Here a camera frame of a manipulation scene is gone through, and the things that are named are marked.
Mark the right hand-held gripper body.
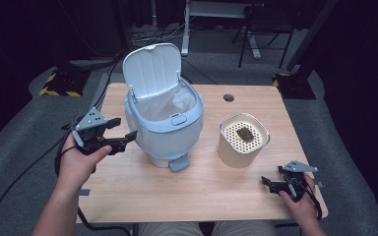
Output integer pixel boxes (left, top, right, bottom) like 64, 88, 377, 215
277, 159, 319, 202

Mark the white desk frame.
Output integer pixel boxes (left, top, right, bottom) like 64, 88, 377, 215
180, 0, 263, 60

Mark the person's left hand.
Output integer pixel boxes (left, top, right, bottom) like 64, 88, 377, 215
56, 132, 113, 185

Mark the person's left leg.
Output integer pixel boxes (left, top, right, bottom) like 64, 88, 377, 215
137, 221, 200, 236

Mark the bundle of floor cables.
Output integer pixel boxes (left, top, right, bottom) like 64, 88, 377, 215
129, 19, 188, 48

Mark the black yellow striped stand base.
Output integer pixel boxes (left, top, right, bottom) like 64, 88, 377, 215
272, 72, 317, 100
38, 67, 92, 98

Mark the dark lump of waste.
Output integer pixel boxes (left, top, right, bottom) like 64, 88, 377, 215
235, 127, 255, 144

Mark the person's right leg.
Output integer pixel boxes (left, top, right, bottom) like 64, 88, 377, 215
211, 219, 278, 236

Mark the beige round container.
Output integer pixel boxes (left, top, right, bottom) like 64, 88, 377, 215
217, 112, 271, 169

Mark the black slanted stand pole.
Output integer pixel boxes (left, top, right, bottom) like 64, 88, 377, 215
285, 0, 340, 73

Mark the white pedal trash can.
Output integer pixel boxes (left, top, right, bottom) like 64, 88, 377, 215
122, 42, 206, 173

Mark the person's right hand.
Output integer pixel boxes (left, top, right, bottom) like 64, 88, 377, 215
278, 173, 321, 224

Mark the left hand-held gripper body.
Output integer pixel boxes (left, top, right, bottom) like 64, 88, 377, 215
70, 106, 127, 156

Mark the person's leg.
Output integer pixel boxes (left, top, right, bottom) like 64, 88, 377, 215
211, 219, 278, 236
137, 221, 200, 236

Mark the white bin liner bag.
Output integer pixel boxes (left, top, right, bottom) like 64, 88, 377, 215
137, 85, 199, 122

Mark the black chair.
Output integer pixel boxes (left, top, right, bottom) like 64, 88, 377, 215
230, 2, 297, 70

